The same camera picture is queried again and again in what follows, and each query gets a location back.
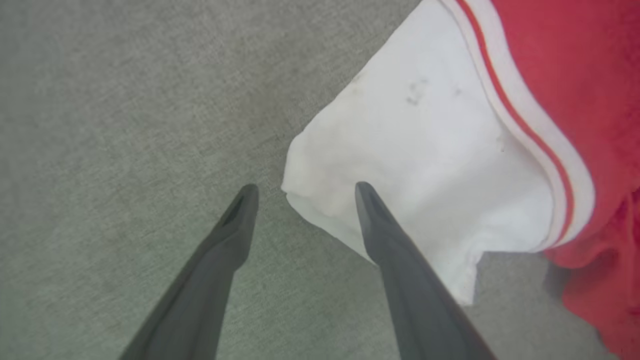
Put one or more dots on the grey fabric sofa seat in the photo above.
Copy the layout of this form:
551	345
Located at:
100	150

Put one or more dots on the red and white jersey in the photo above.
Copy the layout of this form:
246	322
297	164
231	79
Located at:
425	150

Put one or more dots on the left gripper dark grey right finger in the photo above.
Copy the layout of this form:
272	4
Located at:
415	300

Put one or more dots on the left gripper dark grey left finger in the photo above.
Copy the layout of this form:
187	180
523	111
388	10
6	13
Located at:
200	295

